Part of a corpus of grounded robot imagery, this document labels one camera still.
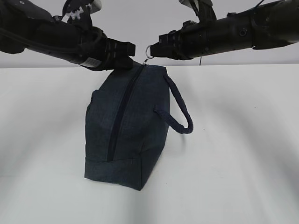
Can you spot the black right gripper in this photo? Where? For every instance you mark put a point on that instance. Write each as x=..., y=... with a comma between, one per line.
x=169, y=46

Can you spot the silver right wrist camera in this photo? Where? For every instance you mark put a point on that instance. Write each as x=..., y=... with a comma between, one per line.
x=190, y=3

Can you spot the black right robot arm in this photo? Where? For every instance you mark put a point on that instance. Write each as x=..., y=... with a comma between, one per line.
x=265, y=26

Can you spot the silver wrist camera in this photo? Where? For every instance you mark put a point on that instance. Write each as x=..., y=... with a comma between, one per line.
x=190, y=3
x=94, y=6

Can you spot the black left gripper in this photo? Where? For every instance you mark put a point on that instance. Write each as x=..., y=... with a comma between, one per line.
x=112, y=54

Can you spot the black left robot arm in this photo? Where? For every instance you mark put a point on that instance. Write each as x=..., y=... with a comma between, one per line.
x=70, y=37

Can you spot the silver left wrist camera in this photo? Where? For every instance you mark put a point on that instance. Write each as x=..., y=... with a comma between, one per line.
x=94, y=6

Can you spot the dark blue lunch bag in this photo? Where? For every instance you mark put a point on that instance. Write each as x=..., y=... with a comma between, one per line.
x=127, y=122

